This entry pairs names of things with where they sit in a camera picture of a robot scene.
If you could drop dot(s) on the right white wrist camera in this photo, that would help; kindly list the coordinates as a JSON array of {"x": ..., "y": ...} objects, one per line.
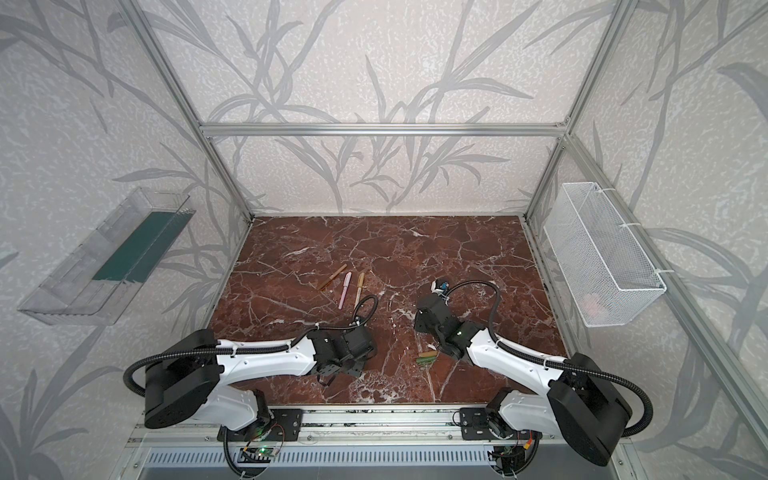
[{"x": 440, "y": 287}]

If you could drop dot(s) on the pink item in basket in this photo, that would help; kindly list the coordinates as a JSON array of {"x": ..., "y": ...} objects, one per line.
[{"x": 594, "y": 307}]

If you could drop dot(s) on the green circuit board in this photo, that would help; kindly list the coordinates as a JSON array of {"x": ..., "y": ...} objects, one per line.
[{"x": 258, "y": 455}]

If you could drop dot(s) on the pink pen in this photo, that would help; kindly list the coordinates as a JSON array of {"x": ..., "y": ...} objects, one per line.
[{"x": 345, "y": 289}]

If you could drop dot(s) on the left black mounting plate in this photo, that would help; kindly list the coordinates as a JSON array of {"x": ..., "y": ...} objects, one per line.
[{"x": 285, "y": 425}]

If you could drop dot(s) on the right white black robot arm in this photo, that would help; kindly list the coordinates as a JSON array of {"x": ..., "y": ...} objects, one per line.
[{"x": 592, "y": 410}]

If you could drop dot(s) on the green pen cap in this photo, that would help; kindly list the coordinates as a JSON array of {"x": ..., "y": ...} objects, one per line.
[{"x": 425, "y": 361}]

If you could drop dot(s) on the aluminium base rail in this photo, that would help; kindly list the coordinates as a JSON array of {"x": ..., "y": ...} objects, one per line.
[{"x": 340, "y": 425}]

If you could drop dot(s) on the tan pen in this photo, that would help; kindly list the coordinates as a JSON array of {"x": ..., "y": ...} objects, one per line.
[{"x": 359, "y": 288}]

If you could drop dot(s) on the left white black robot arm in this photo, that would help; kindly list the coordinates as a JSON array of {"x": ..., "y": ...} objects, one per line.
[{"x": 195, "y": 378}]

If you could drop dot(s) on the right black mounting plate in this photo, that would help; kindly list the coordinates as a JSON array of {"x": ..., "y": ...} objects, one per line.
[{"x": 483, "y": 424}]

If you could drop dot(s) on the white wire mesh basket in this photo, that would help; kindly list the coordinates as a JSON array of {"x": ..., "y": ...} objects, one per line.
[{"x": 597, "y": 252}]

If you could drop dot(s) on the black mounting plate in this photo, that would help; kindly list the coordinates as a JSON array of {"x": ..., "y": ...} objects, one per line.
[
  {"x": 285, "y": 425},
  {"x": 483, "y": 424}
]

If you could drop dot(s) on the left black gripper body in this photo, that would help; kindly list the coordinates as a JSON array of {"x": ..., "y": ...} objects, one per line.
[{"x": 363, "y": 342}]

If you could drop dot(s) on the brown pen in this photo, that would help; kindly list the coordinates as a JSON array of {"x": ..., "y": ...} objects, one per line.
[{"x": 332, "y": 277}]

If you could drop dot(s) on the clear plastic wall tray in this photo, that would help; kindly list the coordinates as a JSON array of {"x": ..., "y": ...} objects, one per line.
[{"x": 95, "y": 284}]

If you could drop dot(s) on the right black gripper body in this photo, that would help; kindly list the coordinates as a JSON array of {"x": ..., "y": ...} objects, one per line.
[{"x": 426, "y": 315}]

